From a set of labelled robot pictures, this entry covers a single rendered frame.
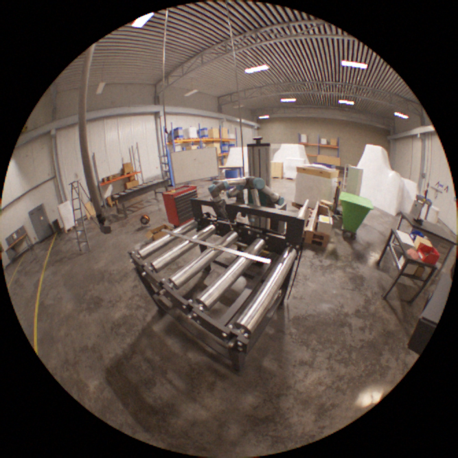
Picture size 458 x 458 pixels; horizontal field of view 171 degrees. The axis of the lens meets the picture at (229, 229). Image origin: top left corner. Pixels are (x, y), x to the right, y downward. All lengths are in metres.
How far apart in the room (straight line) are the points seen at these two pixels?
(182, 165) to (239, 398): 6.10
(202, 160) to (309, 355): 6.18
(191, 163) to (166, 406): 6.25
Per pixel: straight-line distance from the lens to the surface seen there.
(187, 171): 5.96
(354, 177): 4.55
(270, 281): 1.01
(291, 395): 1.72
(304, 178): 4.62
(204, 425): 1.73
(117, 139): 11.46
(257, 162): 2.21
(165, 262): 1.36
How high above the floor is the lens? 1.66
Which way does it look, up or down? 28 degrees down
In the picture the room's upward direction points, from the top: 5 degrees counter-clockwise
